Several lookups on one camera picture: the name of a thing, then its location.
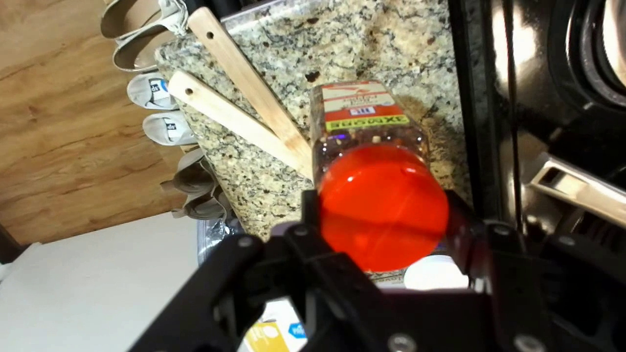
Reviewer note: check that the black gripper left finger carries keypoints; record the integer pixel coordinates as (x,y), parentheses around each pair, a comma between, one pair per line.
(281,280)

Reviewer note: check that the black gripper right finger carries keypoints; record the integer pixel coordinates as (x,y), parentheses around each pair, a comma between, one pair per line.
(510,294)

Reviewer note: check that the red-capped spice bottle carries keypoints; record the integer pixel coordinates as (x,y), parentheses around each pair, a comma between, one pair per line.
(383,202)

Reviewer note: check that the yellow and blue packet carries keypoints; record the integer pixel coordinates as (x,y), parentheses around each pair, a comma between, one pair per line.
(271,333)

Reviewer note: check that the white plate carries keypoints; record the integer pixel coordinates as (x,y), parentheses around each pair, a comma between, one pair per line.
(433,275)

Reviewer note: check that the pale plastic spoon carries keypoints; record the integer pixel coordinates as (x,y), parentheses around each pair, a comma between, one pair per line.
(130,16)
(152,91)
(206,208)
(167,128)
(189,177)

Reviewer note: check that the short wooden spatula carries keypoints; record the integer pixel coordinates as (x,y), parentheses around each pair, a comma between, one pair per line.
(228,118)

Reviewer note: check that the black electric stove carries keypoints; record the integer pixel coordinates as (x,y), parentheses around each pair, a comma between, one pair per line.
(482,79)

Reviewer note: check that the metal measuring spoons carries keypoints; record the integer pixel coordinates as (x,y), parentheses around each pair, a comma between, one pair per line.
(140,56)

